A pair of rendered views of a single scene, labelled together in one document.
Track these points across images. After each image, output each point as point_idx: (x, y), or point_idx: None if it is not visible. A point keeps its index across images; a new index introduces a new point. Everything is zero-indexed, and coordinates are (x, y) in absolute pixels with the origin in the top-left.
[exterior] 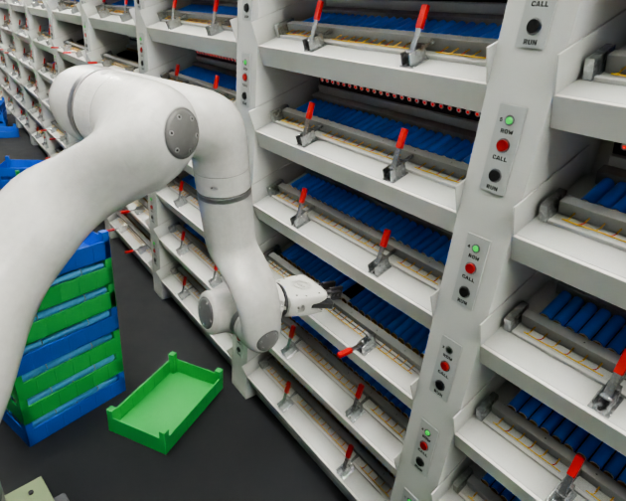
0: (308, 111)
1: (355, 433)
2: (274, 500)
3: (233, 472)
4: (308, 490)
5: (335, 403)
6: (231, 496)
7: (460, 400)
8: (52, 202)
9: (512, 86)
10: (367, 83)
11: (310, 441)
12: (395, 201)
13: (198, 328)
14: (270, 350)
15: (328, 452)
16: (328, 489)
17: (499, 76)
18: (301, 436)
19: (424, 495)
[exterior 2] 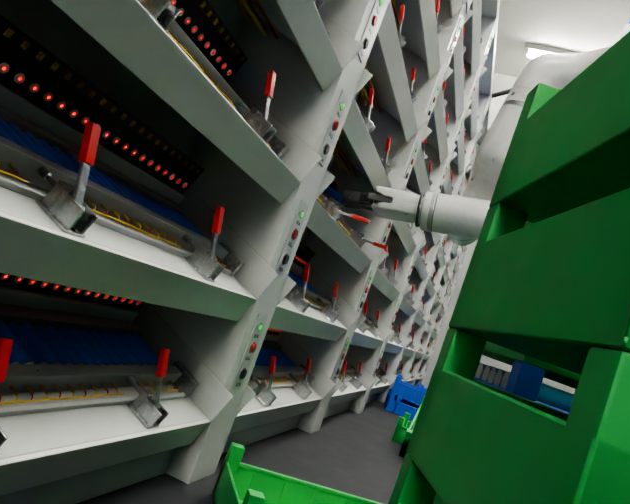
0: (403, 15)
1: (329, 333)
2: (330, 468)
3: (338, 490)
4: (296, 450)
5: (325, 319)
6: (363, 492)
7: (385, 242)
8: None
9: (441, 73)
10: (426, 27)
11: (288, 401)
12: (406, 118)
13: None
14: (287, 320)
15: (291, 395)
16: (281, 440)
17: (442, 66)
18: (287, 405)
19: (353, 329)
